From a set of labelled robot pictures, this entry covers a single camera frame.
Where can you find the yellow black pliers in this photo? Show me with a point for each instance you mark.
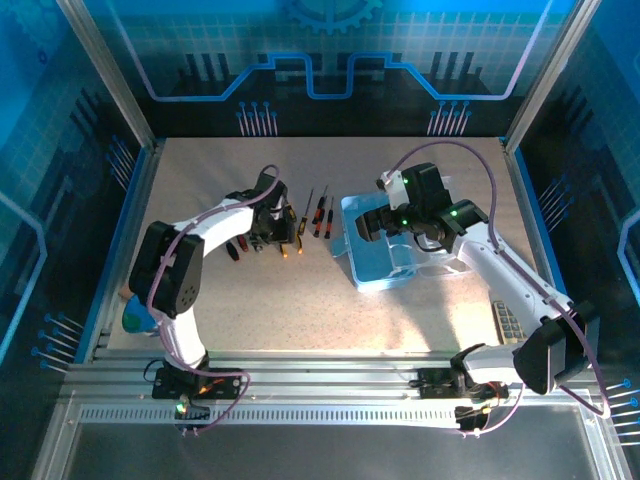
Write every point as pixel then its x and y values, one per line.
pixel 284 251

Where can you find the large yellow black screwdriver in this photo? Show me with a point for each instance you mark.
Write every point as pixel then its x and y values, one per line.
pixel 291 214

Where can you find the thin yellow black screwdriver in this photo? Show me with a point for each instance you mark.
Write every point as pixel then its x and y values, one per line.
pixel 304 222

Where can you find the clear plastic tool box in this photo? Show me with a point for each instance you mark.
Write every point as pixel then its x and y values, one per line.
pixel 372 265

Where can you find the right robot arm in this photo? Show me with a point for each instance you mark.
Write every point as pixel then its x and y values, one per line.
pixel 510 270

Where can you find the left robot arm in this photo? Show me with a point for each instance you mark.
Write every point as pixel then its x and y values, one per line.
pixel 175 270

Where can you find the black calculator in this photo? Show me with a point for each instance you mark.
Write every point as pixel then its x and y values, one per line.
pixel 509 322

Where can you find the blue green round object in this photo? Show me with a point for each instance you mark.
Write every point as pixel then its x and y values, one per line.
pixel 137 317

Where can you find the slotted aluminium strip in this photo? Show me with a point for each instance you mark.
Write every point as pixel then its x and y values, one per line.
pixel 325 415

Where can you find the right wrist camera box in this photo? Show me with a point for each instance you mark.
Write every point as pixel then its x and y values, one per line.
pixel 392 192

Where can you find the aluminium side rail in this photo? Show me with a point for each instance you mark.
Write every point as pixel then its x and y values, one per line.
pixel 136 210
pixel 522 200

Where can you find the aluminium front rail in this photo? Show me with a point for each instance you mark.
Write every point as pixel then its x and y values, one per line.
pixel 325 375

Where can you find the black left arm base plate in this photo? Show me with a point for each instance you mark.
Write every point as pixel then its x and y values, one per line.
pixel 227 387

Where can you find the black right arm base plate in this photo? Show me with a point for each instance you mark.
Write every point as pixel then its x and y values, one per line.
pixel 432 385

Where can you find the aluminium frame post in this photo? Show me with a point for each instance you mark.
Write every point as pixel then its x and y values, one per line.
pixel 111 75
pixel 546 75

